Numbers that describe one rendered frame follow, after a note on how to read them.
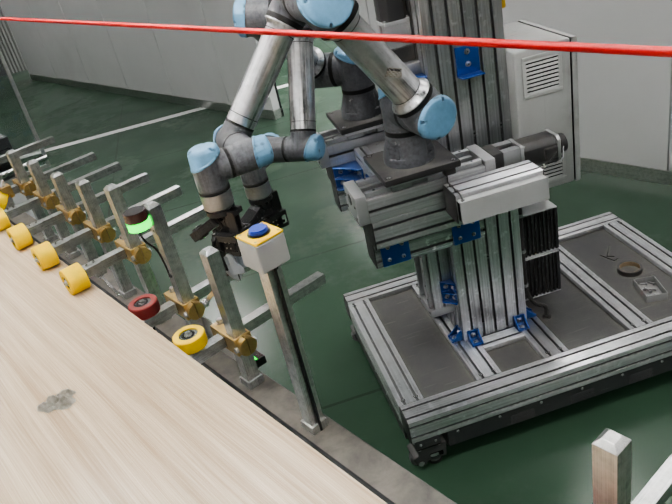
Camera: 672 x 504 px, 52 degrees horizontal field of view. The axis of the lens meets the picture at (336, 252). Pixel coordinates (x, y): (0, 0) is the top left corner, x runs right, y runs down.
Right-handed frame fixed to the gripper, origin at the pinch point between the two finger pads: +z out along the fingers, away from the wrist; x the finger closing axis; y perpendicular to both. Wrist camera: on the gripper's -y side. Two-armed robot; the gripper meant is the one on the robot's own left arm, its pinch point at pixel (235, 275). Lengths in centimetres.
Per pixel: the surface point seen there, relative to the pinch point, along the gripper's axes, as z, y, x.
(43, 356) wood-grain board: 6, -38, -35
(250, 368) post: 20.5, 5.6, -10.9
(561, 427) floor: 96, 62, 64
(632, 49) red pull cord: -68, 102, -54
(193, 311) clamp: 10.9, -15.5, -3.8
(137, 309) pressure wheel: 5.2, -25.3, -12.9
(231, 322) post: 5.4, 5.4, -11.7
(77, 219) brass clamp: 1, -86, 22
